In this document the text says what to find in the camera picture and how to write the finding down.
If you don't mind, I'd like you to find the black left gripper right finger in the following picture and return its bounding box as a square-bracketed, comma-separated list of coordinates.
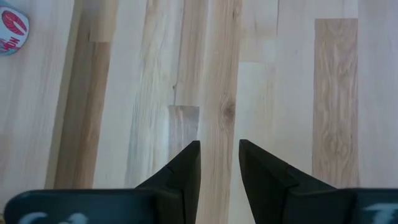
[238, 139, 398, 224]

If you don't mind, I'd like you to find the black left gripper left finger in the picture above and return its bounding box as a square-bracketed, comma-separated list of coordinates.
[4, 140, 202, 224]

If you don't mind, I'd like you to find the salmon can light blue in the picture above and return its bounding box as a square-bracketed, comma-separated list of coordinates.
[0, 1, 30, 57]

